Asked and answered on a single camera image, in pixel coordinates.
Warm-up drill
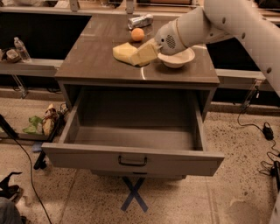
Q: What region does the white bowl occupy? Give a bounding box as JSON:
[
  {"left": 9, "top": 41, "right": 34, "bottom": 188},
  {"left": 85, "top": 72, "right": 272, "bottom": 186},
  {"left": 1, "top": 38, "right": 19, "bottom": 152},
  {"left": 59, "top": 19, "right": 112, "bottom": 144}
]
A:
[{"left": 157, "top": 48, "right": 195, "bottom": 68}]

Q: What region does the black power adapter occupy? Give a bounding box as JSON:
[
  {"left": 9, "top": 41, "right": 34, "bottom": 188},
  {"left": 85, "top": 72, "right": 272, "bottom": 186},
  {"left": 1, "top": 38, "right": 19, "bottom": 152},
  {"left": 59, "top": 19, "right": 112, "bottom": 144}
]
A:
[{"left": 262, "top": 122, "right": 274, "bottom": 141}]

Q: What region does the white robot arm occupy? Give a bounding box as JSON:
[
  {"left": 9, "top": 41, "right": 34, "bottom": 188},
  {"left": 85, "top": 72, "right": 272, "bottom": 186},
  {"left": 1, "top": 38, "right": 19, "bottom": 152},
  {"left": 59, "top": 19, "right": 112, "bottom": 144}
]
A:
[{"left": 152, "top": 0, "right": 280, "bottom": 224}]

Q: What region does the black tripod leg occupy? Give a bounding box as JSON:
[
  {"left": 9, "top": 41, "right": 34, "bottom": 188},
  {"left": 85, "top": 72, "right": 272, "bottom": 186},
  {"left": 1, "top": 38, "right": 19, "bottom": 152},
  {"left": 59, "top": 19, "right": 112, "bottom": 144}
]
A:
[{"left": 33, "top": 115, "right": 64, "bottom": 171}]

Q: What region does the green bag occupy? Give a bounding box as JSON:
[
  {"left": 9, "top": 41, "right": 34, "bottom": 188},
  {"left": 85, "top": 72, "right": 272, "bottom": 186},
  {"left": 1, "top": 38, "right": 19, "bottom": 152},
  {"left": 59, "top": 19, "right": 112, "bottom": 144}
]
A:
[{"left": 23, "top": 115, "right": 43, "bottom": 135}]

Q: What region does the clear plastic water bottle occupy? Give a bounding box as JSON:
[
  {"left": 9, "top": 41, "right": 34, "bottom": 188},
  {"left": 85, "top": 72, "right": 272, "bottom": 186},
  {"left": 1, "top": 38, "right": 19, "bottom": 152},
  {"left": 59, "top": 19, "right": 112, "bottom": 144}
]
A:
[{"left": 14, "top": 37, "right": 32, "bottom": 63}]

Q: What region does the silver crushed can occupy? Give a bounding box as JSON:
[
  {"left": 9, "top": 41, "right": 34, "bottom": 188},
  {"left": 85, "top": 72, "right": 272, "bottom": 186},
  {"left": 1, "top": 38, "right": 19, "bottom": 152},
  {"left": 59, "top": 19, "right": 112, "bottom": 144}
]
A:
[{"left": 128, "top": 14, "right": 153, "bottom": 30}]

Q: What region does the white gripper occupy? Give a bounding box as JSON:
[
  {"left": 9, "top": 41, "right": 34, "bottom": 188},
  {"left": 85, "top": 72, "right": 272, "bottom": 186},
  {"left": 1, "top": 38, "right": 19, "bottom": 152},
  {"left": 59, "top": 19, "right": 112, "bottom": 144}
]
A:
[{"left": 129, "top": 19, "right": 186, "bottom": 66}]

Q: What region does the open grey top drawer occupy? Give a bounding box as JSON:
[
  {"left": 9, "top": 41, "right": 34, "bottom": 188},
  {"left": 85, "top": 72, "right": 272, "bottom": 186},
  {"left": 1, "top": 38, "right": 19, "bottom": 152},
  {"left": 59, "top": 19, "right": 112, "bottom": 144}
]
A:
[{"left": 43, "top": 88, "right": 224, "bottom": 179}]

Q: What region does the orange fruit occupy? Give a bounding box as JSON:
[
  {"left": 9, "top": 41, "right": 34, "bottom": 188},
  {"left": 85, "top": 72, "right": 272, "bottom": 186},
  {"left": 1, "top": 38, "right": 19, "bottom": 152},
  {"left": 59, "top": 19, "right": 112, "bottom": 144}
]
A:
[{"left": 131, "top": 28, "right": 144, "bottom": 41}]

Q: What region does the small round container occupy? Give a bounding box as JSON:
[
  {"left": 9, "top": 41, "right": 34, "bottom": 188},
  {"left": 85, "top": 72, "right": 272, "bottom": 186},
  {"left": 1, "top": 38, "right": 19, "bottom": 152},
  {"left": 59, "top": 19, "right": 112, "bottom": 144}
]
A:
[{"left": 6, "top": 49, "right": 19, "bottom": 60}]

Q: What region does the grey drawer cabinet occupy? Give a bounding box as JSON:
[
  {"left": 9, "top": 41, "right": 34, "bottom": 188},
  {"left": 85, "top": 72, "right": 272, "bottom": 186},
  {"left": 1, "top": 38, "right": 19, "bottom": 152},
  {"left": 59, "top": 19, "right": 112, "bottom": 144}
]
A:
[{"left": 54, "top": 13, "right": 221, "bottom": 180}]

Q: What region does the black drawer handle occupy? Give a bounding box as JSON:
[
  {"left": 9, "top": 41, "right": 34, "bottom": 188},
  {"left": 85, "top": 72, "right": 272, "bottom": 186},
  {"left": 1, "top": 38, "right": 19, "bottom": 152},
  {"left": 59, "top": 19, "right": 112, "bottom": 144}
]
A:
[{"left": 118, "top": 156, "right": 148, "bottom": 167}]

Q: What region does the black floor cable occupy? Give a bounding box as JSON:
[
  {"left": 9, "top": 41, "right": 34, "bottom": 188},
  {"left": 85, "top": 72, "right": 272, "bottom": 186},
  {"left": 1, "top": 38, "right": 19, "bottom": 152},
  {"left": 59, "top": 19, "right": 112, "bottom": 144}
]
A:
[{"left": 0, "top": 115, "right": 53, "bottom": 224}]

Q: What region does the yellow sponge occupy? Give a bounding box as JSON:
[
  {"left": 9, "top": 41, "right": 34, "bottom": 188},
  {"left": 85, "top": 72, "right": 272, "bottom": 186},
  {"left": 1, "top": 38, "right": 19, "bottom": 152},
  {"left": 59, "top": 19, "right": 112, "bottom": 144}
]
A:
[{"left": 113, "top": 42, "right": 149, "bottom": 67}]

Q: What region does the blue tape cross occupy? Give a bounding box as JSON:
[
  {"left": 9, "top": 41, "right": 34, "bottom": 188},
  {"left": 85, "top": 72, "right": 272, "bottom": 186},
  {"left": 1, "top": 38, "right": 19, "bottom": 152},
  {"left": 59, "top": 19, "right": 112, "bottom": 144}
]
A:
[{"left": 121, "top": 177, "right": 148, "bottom": 213}]

